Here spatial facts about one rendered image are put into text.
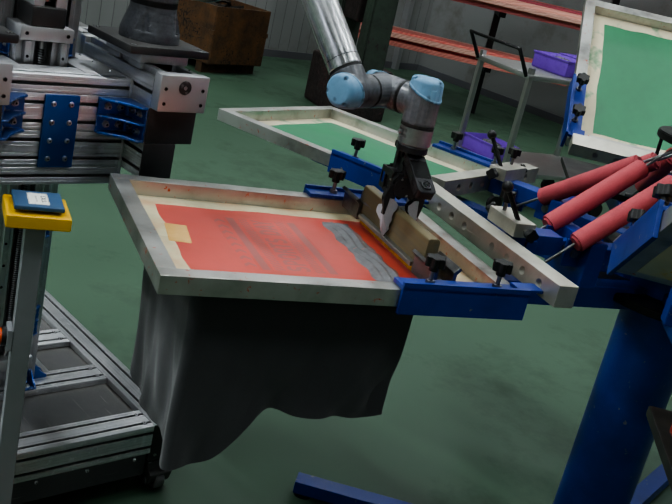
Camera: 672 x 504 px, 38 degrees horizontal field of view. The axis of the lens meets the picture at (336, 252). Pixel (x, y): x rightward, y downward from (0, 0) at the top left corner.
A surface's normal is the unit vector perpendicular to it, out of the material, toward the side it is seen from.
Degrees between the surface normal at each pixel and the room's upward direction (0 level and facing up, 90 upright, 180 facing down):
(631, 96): 32
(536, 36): 90
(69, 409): 0
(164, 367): 96
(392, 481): 0
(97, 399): 0
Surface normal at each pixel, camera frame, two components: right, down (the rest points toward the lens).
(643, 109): 0.11, -0.62
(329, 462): 0.22, -0.92
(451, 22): -0.74, 0.06
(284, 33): 0.63, 0.38
